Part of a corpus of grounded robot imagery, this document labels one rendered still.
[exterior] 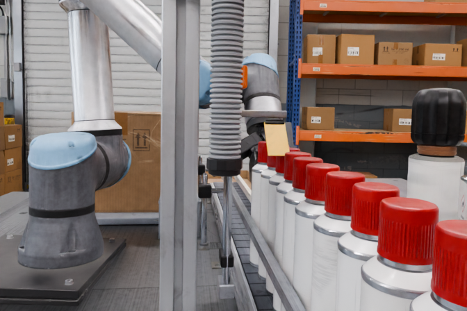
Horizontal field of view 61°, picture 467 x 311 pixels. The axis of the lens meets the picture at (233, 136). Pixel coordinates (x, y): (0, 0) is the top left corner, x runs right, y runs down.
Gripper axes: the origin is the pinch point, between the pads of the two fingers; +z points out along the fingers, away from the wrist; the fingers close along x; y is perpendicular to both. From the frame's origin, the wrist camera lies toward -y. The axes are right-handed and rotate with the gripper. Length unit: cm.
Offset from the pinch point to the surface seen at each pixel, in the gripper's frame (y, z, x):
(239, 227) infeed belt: -1.5, -3.5, 16.8
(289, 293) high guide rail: -3.2, 13.4, -29.0
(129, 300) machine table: -21.8, 11.7, 0.5
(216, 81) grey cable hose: -10.5, -4.5, -38.3
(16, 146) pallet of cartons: -200, -174, 357
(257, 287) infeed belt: -2.7, 10.9, -8.2
